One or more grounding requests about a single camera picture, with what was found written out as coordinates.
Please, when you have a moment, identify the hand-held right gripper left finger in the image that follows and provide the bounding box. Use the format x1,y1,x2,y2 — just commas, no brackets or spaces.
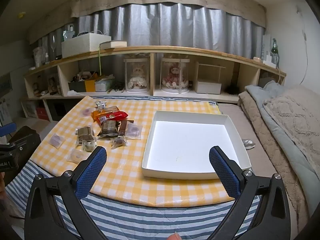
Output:
24,146,110,240

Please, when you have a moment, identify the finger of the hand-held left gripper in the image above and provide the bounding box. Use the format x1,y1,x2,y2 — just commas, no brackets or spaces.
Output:
0,122,17,137
0,126,42,174

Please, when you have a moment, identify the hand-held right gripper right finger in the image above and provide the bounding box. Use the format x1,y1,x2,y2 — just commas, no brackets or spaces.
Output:
209,145,292,240

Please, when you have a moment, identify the brown cake clear packet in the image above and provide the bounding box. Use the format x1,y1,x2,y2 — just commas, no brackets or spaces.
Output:
75,126,95,145

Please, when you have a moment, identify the white shallow tray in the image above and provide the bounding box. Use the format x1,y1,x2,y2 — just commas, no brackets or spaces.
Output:
142,110,252,180

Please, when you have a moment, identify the brown boxed snack clear wrap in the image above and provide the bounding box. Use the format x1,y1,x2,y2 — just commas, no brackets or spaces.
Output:
101,120,120,135

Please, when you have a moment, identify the orange snack packet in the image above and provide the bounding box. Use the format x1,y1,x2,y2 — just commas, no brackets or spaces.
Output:
91,106,120,122

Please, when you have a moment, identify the red snack packet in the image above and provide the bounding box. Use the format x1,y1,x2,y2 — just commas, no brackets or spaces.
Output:
99,112,129,123

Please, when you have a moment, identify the beige donut clear packet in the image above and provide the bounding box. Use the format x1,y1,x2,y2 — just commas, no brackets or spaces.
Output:
67,148,85,164

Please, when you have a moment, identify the small chocolate clear packet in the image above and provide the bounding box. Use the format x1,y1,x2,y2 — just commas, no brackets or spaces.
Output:
81,140,97,153
111,136,128,150

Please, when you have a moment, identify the red box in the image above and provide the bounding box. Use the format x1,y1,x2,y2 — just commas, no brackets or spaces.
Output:
36,106,48,119

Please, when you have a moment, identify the crumpled clear wrapper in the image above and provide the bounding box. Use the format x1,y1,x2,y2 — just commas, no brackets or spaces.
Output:
241,139,256,150

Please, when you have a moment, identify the beige fleece blanket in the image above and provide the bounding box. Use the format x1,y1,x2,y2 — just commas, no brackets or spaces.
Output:
237,90,310,230

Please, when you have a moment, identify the dark brown snack packet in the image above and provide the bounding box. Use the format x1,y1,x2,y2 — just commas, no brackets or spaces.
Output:
97,120,134,138

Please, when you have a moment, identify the grey bed sheet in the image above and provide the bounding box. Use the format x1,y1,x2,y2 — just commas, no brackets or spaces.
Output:
217,102,300,233

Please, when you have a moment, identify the blue striped blanket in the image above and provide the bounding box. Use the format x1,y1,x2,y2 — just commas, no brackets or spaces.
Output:
5,95,260,240

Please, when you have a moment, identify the clear plastic bag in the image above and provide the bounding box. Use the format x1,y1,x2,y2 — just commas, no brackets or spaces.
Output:
32,46,44,68

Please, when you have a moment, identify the black and orange box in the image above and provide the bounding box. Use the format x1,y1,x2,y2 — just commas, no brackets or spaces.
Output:
68,79,97,93

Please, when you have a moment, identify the grey-blue blanket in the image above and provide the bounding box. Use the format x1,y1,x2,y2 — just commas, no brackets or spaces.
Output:
244,81,320,200

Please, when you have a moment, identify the tissue pack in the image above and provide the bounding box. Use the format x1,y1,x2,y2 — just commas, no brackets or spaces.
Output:
94,77,115,92

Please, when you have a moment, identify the cream knit blanket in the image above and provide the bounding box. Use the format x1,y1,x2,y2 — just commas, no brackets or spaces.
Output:
262,85,320,165

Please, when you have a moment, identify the pile of small dark items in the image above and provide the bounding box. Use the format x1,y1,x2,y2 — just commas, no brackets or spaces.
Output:
110,81,125,93

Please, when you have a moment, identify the wine glass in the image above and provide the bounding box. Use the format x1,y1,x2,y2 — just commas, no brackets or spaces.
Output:
50,34,57,62

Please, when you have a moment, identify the white-dress doll in clear case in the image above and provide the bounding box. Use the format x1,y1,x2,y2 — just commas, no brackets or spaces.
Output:
124,57,150,94

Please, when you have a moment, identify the pink-dress doll in clear case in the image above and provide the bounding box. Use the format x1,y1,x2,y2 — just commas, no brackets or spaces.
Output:
160,57,190,93

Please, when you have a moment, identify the silver foil bag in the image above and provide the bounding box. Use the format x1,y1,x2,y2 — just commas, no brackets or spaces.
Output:
62,29,75,42

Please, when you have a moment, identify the white power adapter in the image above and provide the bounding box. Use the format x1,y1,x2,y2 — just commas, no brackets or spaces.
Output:
262,55,277,68

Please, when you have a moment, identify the thick book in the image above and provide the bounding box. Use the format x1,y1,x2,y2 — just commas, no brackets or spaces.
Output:
99,40,127,50

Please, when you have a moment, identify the wooden shelf unit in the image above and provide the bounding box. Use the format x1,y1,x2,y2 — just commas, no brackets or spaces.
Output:
21,45,287,120

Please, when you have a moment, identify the green glass bottle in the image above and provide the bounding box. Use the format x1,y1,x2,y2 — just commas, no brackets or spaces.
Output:
271,39,280,67

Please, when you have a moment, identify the white paper bag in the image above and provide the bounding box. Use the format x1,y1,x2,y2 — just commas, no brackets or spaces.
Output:
261,34,272,60

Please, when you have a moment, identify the white wooden frame box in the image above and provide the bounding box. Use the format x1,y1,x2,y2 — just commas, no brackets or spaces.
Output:
195,61,227,94

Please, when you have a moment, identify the white box with handles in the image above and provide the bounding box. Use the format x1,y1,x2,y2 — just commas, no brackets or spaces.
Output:
61,31,112,58

